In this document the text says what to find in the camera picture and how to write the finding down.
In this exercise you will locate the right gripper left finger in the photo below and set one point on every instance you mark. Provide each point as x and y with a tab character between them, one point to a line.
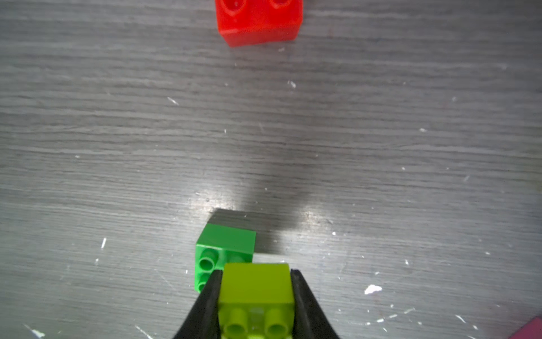
202	321

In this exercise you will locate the lime lego brick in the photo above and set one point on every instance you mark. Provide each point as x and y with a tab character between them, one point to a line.
256	301

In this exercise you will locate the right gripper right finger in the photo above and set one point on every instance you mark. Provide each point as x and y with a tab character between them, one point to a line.
310	321

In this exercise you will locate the pink lego brick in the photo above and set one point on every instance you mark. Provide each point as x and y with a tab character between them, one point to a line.
531	330

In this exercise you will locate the green lego brick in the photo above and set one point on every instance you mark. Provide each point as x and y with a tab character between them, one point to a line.
219	245

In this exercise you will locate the red lego brick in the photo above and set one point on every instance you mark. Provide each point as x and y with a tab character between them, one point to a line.
253	22

